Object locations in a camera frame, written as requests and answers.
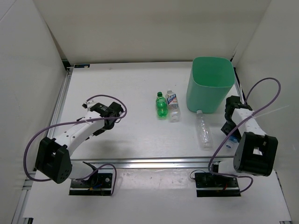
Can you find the green plastic bin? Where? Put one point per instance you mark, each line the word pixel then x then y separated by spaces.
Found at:
pixel 211 79

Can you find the small bottle blue label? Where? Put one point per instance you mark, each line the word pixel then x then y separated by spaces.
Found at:
pixel 232 143

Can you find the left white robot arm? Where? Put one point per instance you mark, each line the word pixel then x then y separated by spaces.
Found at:
pixel 54 155

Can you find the aluminium front rail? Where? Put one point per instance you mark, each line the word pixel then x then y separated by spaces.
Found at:
pixel 144 163

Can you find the aluminium left rail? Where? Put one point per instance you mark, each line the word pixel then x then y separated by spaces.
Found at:
pixel 56 117

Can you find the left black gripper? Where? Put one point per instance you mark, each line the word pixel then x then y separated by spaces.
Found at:
pixel 97 132

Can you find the clear bottle white blue label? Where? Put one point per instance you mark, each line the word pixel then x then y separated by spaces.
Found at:
pixel 173 106

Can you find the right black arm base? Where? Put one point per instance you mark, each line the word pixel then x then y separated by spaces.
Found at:
pixel 211 185

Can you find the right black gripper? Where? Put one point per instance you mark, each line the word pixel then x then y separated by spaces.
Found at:
pixel 226 129

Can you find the tall clear plastic bottle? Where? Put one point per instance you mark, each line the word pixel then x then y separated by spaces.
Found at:
pixel 203 131

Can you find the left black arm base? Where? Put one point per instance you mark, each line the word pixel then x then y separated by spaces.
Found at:
pixel 88 180

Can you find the green plastic soda bottle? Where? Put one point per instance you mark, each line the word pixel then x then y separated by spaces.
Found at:
pixel 161 106

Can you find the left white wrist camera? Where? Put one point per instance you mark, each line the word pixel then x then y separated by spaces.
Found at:
pixel 88 104

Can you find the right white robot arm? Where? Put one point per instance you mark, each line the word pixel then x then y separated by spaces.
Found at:
pixel 256 150

